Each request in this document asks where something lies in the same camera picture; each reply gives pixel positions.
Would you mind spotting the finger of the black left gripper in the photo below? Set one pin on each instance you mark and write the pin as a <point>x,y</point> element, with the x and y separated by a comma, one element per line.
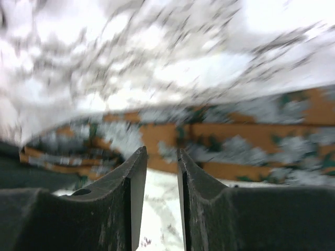
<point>15,174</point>

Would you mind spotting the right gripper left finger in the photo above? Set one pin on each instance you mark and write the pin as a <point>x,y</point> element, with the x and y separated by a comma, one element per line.
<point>105,215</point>

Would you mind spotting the brown grey floral tie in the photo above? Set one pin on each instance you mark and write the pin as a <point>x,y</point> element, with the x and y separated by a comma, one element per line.
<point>285,139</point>

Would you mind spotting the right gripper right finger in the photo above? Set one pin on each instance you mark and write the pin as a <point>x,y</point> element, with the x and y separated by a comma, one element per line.
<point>218,217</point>

